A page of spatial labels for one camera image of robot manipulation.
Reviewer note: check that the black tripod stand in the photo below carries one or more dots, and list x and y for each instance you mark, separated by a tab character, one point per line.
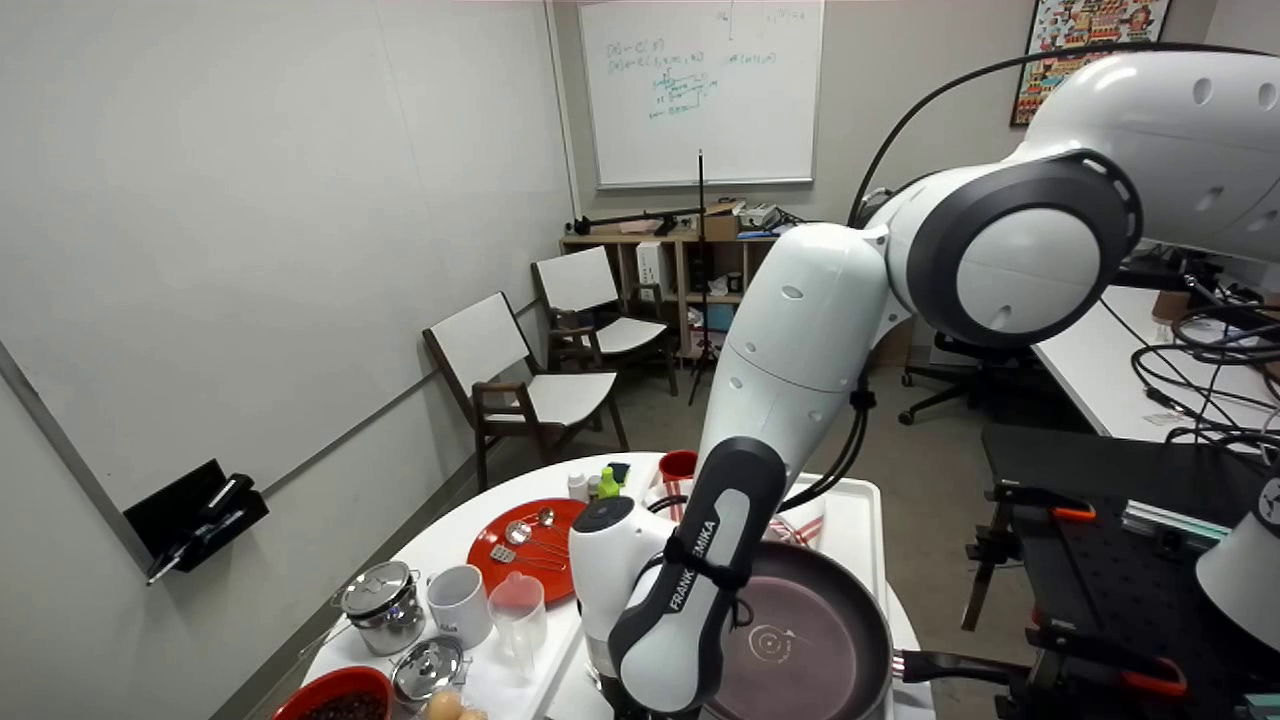
702	203

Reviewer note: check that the small steel lidded jar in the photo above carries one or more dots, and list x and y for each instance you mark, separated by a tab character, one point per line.
428	664

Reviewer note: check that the black perforated robot table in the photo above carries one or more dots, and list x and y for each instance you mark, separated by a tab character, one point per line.
1134	587

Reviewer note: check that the small silver round piece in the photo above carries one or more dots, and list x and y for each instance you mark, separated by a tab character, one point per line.
519	535

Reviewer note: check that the white mug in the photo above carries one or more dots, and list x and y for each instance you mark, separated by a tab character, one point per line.
458	606

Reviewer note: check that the white red-striped towel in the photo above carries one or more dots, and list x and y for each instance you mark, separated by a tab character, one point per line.
801	528

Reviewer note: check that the red plate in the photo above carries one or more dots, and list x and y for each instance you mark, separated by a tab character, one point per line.
521	574

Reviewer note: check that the white desk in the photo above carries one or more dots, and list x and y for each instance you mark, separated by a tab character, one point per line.
1104	363

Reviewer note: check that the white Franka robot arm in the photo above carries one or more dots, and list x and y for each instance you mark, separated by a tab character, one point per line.
801	335

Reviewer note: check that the silver aluminium bar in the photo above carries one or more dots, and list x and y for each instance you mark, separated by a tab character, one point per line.
1172	521

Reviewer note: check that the colourful wall poster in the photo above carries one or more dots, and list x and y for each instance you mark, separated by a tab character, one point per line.
1087	40

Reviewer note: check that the glass jar with lid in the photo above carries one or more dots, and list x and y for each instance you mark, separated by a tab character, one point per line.
381	606

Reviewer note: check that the clear drinking glass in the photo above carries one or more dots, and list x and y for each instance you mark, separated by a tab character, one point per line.
519	624

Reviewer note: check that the large wall whiteboard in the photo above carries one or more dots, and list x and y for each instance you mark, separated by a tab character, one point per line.
706	120

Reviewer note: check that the green plastic bottle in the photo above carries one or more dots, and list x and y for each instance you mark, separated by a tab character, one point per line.
611	483

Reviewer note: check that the black office chair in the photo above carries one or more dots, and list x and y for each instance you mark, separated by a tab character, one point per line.
984	373

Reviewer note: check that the wooden shelf unit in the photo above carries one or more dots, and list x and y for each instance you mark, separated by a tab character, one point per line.
626	246

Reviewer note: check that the tan bread roll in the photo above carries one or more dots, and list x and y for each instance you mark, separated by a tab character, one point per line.
441	704
473	708

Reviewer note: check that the small silver square piece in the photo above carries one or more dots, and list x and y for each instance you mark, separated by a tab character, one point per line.
500	554

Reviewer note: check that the white tray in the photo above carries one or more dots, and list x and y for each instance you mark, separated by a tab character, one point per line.
853	535

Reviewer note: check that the black frying pan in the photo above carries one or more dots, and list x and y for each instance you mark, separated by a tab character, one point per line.
812	640

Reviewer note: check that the white folding chair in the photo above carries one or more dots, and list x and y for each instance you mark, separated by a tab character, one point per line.
582	281
485	343

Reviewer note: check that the black wall holder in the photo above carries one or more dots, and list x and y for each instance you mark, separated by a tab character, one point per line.
173	514

